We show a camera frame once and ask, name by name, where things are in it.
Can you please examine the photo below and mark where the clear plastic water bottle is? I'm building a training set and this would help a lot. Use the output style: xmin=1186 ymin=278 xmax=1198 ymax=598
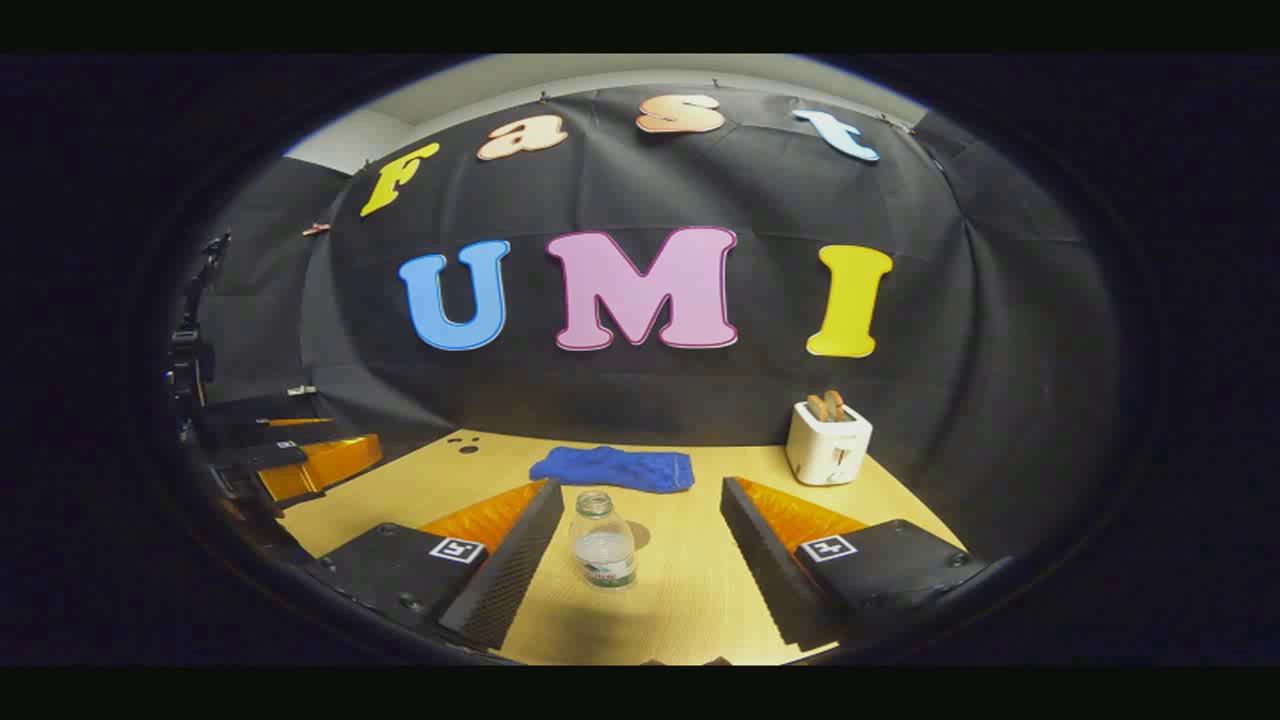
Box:
xmin=570 ymin=490 xmax=638 ymax=590

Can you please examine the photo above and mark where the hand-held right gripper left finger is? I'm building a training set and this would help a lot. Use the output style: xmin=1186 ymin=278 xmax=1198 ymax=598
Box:
xmin=303 ymin=478 xmax=566 ymax=653

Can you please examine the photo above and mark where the black backdrop cloth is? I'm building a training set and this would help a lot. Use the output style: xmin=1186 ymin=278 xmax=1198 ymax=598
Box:
xmin=185 ymin=85 xmax=1126 ymax=561

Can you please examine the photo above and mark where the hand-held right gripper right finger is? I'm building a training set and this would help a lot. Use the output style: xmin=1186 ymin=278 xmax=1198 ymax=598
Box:
xmin=720 ymin=476 xmax=989 ymax=653

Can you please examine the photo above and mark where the white toaster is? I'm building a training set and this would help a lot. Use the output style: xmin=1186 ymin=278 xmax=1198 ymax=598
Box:
xmin=785 ymin=400 xmax=873 ymax=487

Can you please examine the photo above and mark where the blue towel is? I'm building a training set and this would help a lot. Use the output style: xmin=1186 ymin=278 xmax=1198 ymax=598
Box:
xmin=529 ymin=445 xmax=696 ymax=494

